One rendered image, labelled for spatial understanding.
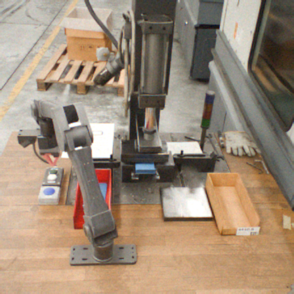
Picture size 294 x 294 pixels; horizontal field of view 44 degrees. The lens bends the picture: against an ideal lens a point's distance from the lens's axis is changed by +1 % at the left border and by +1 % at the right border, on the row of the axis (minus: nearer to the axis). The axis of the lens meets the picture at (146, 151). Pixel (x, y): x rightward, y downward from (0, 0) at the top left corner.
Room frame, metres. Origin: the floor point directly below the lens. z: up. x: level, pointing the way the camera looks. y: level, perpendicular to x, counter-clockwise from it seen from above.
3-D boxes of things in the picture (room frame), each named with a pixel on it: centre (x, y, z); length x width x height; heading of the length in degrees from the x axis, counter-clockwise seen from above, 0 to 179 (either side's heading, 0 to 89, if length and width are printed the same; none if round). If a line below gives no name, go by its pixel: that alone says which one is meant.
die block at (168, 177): (1.15, -0.01, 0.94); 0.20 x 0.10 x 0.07; 96
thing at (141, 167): (1.11, 0.00, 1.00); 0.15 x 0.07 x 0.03; 6
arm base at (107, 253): (0.74, 0.11, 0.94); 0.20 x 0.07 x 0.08; 96
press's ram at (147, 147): (1.22, 0.02, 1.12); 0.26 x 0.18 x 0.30; 6
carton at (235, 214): (0.98, -0.31, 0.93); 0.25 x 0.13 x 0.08; 6
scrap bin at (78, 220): (0.97, 0.18, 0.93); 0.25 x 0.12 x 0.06; 6
